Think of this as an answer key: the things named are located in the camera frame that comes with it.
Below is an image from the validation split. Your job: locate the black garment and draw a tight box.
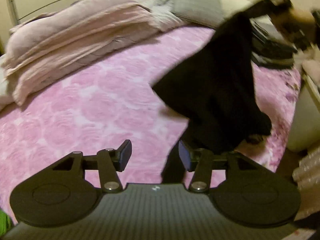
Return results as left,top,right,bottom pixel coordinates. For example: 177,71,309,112
152,0,276,184

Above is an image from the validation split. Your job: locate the right hand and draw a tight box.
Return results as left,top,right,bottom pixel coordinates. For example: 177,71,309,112
270,8,316,43

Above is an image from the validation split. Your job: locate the stack of folded clothes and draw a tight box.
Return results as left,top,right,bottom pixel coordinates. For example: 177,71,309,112
251,20,297,70

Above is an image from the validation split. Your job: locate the small pink pillow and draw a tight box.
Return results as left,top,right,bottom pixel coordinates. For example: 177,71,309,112
302,59,320,86

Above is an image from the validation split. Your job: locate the large cream pillow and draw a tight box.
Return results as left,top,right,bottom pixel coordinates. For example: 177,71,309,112
221,0,260,19

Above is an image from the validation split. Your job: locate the grey woven cushion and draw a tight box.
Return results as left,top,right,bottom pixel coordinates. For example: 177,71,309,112
172,0,224,29

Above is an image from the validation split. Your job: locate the pink floral bedspread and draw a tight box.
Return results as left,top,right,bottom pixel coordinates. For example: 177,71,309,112
0,26,302,224

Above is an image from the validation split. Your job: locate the white striped sheet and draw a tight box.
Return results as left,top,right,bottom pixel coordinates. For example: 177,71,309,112
134,0,188,32

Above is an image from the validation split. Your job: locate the folded pink duvet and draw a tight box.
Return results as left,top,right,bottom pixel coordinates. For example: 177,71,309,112
1,0,161,106

